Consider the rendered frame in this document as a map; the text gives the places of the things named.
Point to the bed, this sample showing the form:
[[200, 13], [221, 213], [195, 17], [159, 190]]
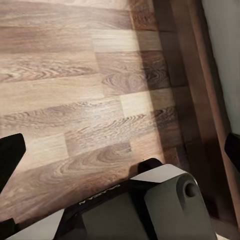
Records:
[[201, 43]]

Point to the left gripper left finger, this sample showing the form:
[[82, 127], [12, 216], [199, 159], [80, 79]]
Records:
[[12, 150]]

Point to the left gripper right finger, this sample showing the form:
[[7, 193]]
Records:
[[232, 148]]

